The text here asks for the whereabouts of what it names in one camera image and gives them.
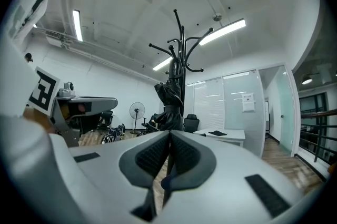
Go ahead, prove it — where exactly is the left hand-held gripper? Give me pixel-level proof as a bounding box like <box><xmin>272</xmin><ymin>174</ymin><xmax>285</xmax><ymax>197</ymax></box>
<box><xmin>27</xmin><ymin>66</ymin><xmax>118</xmax><ymax>148</ymax></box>

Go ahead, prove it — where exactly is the white ceiling air vent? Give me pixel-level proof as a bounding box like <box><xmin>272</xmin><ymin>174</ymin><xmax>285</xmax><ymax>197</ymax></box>
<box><xmin>45</xmin><ymin>30</ymin><xmax>64</xmax><ymax>47</ymax></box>

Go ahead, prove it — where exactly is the glass partition with blinds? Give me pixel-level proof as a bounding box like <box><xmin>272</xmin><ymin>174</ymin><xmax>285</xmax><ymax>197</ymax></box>
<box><xmin>185</xmin><ymin>69</ymin><xmax>265</xmax><ymax>158</ymax></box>

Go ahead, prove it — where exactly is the dark blue cap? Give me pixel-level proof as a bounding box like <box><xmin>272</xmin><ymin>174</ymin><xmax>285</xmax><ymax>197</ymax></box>
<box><xmin>152</xmin><ymin>105</ymin><xmax>185</xmax><ymax>132</ymax></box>

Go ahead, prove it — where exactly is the black office chair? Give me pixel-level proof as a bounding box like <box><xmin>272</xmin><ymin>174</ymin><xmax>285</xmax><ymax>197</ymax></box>
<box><xmin>183</xmin><ymin>113</ymin><xmax>200</xmax><ymax>133</ymax></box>

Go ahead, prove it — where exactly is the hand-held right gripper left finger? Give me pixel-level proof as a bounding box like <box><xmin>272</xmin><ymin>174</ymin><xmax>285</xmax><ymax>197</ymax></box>
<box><xmin>49</xmin><ymin>130</ymin><xmax>171</xmax><ymax>224</ymax></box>

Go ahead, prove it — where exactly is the frosted glass door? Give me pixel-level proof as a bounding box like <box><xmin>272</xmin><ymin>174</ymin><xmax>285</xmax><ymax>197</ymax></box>
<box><xmin>274</xmin><ymin>66</ymin><xmax>296</xmax><ymax>155</ymax></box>

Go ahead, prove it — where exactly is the white printed t-shirt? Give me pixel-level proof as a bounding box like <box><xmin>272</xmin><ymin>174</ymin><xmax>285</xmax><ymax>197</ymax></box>
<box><xmin>0</xmin><ymin>33</ymin><xmax>61</xmax><ymax>224</ymax></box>

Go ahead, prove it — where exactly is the white paper notice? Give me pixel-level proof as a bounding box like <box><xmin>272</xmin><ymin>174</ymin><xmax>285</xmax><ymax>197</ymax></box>
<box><xmin>241</xmin><ymin>93</ymin><xmax>256</xmax><ymax>113</ymax></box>

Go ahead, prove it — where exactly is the black standing fan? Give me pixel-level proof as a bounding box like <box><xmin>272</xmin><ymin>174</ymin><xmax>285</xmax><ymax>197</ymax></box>
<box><xmin>128</xmin><ymin>101</ymin><xmax>146</xmax><ymax>135</ymax></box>

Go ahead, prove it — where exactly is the small grey gripper camera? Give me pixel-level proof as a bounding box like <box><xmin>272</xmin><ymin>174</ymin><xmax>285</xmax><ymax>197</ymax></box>
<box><xmin>57</xmin><ymin>82</ymin><xmax>76</xmax><ymax>99</ymax></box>

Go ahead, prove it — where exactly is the black umbrella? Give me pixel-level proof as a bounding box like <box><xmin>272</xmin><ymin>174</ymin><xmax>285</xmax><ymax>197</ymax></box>
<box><xmin>154</xmin><ymin>57</ymin><xmax>184</xmax><ymax>108</ymax></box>

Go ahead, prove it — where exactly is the ceiling tube light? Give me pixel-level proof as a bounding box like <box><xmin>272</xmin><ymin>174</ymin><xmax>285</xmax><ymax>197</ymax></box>
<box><xmin>152</xmin><ymin>56</ymin><xmax>174</xmax><ymax>72</ymax></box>
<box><xmin>72</xmin><ymin>9</ymin><xmax>84</xmax><ymax>42</ymax></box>
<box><xmin>198</xmin><ymin>18</ymin><xmax>247</xmax><ymax>46</ymax></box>

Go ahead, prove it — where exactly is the black metal railing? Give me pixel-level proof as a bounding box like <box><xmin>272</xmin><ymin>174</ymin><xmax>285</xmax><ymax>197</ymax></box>
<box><xmin>299</xmin><ymin>109</ymin><xmax>337</xmax><ymax>165</ymax></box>

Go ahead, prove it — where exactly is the white jacket with black stripes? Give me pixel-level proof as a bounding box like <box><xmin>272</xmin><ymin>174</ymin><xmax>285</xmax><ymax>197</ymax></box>
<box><xmin>6</xmin><ymin>0</ymin><xmax>57</xmax><ymax>42</ymax></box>

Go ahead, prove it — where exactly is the white rectangular desk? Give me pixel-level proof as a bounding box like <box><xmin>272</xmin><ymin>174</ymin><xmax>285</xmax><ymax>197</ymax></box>
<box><xmin>193</xmin><ymin>128</ymin><xmax>246</xmax><ymax>148</ymax></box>

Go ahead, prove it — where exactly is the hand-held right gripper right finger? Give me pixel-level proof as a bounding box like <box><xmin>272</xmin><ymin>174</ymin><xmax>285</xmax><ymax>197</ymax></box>
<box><xmin>160</xmin><ymin>130</ymin><xmax>305</xmax><ymax>224</ymax></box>

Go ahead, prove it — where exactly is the black coat stand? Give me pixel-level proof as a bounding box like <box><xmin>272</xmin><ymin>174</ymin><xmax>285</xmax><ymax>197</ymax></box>
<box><xmin>148</xmin><ymin>8</ymin><xmax>214</xmax><ymax>132</ymax></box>

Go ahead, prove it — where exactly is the person's left forearm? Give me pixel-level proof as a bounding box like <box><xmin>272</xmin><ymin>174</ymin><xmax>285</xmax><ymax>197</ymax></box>
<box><xmin>23</xmin><ymin>106</ymin><xmax>55</xmax><ymax>134</ymax></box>

